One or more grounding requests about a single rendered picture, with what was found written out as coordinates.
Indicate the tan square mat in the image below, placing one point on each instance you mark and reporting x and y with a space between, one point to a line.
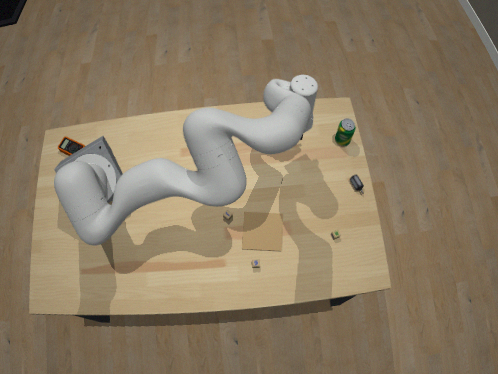
262 231

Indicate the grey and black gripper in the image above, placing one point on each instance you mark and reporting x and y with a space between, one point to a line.
309 124

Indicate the green soda can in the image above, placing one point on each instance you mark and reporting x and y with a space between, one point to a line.
345 132

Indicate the orange and black multimeter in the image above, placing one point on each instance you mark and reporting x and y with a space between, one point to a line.
69 146

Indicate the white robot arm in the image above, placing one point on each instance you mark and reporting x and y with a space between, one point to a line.
220 178

